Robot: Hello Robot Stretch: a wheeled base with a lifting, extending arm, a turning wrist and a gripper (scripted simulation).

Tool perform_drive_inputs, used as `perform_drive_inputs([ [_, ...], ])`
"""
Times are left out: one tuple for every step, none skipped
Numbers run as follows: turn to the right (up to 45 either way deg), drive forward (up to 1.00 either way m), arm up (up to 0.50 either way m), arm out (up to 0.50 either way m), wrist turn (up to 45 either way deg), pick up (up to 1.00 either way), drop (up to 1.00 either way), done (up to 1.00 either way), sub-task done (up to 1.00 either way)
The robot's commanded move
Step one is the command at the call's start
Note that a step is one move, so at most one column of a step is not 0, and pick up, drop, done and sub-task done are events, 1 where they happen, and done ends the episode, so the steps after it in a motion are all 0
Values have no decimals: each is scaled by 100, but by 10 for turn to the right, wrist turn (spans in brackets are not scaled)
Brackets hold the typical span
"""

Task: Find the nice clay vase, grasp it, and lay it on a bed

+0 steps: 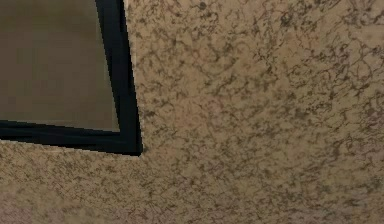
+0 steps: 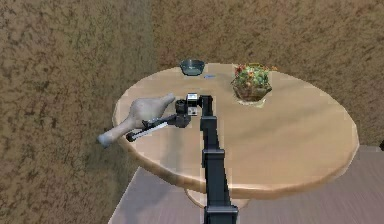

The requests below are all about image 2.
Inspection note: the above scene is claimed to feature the round light wooden table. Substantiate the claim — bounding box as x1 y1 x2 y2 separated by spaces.
112 62 360 210

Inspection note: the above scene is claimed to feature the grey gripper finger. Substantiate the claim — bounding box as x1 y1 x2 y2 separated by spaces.
125 121 170 143
141 115 177 129

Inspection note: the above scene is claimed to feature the potted flowering plant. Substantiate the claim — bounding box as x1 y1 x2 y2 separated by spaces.
230 63 278 103

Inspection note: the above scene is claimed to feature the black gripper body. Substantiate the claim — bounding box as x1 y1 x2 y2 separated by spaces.
167 99 192 129

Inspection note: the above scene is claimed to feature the dark grey bowl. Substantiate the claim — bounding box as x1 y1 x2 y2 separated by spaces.
179 58 206 77

